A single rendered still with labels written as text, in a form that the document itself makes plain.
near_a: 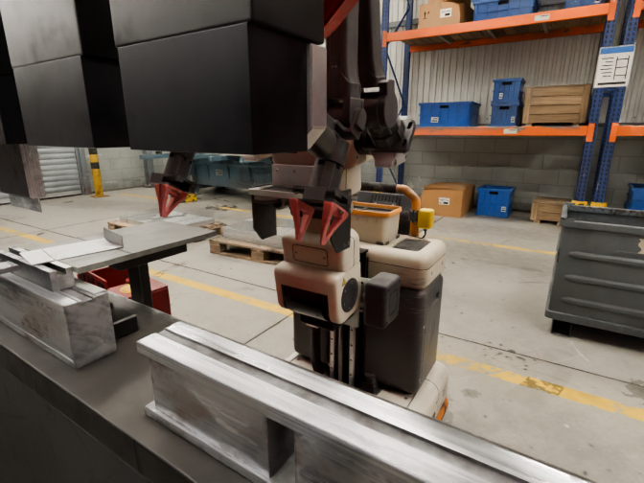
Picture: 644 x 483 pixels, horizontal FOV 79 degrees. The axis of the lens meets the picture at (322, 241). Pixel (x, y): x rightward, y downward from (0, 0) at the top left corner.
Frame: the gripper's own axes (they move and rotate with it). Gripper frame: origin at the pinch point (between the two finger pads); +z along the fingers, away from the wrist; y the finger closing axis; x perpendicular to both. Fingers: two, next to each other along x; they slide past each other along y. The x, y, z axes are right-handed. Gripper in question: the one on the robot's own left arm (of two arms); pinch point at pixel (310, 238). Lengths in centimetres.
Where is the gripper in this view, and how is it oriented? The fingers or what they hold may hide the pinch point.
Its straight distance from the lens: 74.0
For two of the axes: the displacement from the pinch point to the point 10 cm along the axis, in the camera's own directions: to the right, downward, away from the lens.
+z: -2.4, 9.6, -1.3
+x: 4.7, 2.3, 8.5
